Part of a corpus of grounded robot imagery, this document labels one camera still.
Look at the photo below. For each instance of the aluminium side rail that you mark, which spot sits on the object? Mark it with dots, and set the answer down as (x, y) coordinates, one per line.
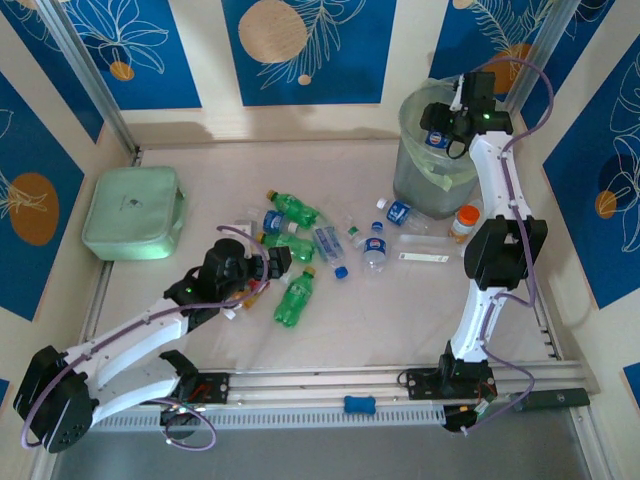
(547, 335)
(97, 300)

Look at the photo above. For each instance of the red yellow label bottle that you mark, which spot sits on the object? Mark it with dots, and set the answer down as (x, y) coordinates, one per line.
(250, 300)

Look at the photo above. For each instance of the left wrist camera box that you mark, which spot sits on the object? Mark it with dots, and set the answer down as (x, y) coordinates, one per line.
(220, 257)

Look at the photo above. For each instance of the clear plastic trash bin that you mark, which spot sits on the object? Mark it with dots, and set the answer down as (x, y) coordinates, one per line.
(425, 195)

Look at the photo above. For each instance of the clear plastic bottle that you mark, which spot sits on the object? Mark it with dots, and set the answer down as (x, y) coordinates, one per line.
(336, 212)
(250, 218)

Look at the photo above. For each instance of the green bottle yellow cap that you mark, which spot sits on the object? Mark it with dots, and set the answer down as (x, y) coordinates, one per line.
(295, 248)
(295, 207)
(295, 300)

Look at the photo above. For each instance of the clear plastic container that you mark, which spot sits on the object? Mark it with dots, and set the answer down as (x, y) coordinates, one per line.
(425, 256)

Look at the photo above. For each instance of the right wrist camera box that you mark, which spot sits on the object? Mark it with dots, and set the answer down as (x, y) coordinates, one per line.
(479, 90)

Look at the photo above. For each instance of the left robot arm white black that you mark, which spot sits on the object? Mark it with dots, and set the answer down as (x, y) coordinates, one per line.
(145, 334)

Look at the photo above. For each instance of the Pepsi label clear bottle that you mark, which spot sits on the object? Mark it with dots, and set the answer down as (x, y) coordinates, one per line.
(375, 247)
(435, 140)

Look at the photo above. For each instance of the black flat bar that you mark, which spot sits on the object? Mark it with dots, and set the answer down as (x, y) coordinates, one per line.
(555, 399)

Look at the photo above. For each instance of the clear plastic cup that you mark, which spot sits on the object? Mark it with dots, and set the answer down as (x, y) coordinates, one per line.
(477, 204)

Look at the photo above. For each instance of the mint green zip pouch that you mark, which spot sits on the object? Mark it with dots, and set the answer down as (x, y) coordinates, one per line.
(130, 215)

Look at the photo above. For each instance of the clear bottle light blue label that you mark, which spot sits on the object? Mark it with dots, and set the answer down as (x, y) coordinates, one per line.
(327, 245)

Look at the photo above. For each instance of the pale green bin liner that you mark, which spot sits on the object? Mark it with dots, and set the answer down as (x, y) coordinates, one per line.
(442, 177)

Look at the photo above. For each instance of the blue bone shaped object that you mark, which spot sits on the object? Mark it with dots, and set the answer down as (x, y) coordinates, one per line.
(360, 405)

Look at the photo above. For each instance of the aluminium frame post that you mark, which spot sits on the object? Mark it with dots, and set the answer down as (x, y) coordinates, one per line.
(542, 45)
(82, 65)

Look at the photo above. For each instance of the small clear bottle green cap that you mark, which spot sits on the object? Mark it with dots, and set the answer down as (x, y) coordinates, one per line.
(354, 231)

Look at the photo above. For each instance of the orange cap pill bottle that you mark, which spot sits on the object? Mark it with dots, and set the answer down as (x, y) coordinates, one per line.
(469, 216)

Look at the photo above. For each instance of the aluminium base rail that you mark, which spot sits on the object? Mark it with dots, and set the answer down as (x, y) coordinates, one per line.
(325, 382)

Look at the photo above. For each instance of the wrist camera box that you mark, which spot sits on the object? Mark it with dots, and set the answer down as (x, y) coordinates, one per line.
(479, 90)
(220, 257)

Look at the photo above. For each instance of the blue label bottle white cap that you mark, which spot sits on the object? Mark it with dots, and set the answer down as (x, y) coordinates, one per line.
(274, 221)
(400, 212)

